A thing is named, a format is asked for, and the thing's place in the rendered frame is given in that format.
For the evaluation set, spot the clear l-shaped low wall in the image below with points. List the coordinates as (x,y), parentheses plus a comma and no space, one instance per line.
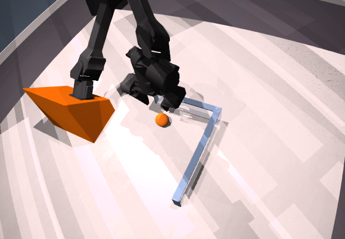
(200,147)
(202,113)

